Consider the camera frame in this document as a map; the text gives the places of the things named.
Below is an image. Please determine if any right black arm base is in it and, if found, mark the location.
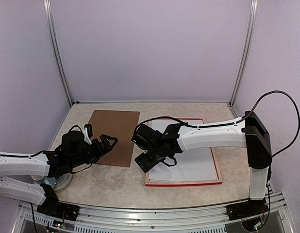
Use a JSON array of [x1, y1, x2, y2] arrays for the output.
[[227, 198, 269, 221]]

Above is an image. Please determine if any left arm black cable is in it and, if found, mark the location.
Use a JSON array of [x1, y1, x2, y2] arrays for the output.
[[0, 125, 92, 233]]

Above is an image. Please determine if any right aluminium post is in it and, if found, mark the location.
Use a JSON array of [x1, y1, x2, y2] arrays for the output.
[[229, 0, 258, 108]]

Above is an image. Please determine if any left aluminium post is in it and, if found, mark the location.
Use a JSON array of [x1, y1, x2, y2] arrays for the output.
[[43, 0, 75, 108]]

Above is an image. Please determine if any white mat board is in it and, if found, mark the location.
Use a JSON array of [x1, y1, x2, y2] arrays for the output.
[[148, 118, 220, 182]]

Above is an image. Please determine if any brown backing board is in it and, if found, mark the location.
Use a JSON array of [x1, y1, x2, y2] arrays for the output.
[[89, 110, 140, 167]]

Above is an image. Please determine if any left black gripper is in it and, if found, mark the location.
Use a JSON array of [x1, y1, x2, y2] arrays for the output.
[[69, 134, 117, 169]]

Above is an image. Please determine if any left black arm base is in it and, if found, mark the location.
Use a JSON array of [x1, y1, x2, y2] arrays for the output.
[[37, 202, 80, 221]]

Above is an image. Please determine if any aluminium post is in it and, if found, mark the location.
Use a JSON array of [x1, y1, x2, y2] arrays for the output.
[[229, 0, 258, 108], [43, 0, 75, 108]]

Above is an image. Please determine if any clear tape roll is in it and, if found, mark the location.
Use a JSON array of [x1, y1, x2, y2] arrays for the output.
[[53, 173, 73, 192]]

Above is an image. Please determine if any red wooden picture frame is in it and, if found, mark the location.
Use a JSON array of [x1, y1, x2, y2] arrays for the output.
[[144, 117, 223, 187]]

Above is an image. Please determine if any front aluminium rail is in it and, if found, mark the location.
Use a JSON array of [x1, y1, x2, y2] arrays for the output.
[[13, 191, 295, 233]]

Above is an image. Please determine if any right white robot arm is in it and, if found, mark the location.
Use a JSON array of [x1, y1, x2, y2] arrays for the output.
[[131, 111, 272, 216]]

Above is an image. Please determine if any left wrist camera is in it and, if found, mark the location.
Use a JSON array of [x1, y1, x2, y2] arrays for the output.
[[83, 124, 93, 145]]

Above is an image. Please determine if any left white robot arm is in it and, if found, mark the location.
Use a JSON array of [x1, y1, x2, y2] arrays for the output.
[[0, 130, 118, 216]]

